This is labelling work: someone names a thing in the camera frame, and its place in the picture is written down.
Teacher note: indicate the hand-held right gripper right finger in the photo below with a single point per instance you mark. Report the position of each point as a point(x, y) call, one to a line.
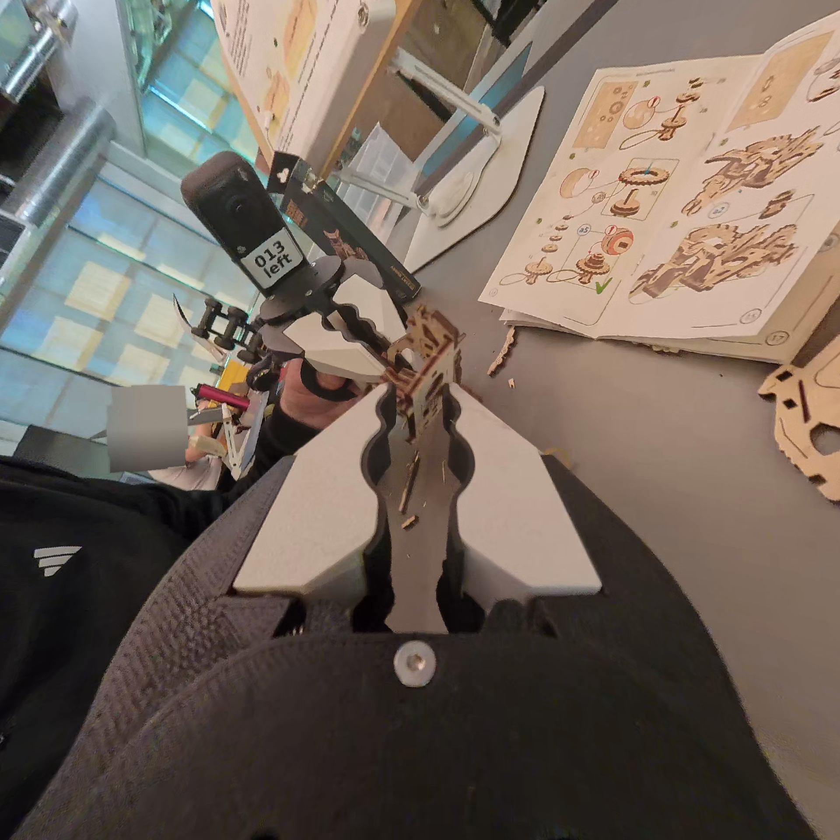
point(525, 525)

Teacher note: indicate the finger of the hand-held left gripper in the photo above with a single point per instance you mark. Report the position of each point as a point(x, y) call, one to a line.
point(374, 298)
point(334, 351)

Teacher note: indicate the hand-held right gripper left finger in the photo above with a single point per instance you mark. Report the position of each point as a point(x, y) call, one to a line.
point(308, 525)

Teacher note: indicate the wooden model chassis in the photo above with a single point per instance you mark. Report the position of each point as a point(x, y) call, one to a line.
point(426, 367)

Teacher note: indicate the person's left forearm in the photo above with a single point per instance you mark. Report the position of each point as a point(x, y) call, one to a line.
point(282, 446)

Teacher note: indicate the person's left hand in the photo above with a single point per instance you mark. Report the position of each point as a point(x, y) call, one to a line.
point(315, 413)

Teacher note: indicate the dark green product box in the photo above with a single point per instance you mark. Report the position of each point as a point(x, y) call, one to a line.
point(341, 216)

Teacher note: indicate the black wheeled device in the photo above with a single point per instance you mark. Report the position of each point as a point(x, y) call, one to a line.
point(226, 328)

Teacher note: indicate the pink metal tube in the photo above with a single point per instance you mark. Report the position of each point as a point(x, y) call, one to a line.
point(223, 394)

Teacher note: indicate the toothed wooden strip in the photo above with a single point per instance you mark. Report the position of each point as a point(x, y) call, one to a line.
point(502, 351)

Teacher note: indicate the instruction poster board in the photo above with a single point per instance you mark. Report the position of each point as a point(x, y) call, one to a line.
point(295, 65)

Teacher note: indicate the instruction booklet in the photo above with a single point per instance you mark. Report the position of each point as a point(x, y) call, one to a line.
point(656, 197)

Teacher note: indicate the large curved plywood sheet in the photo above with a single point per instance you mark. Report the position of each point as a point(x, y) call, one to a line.
point(807, 420)

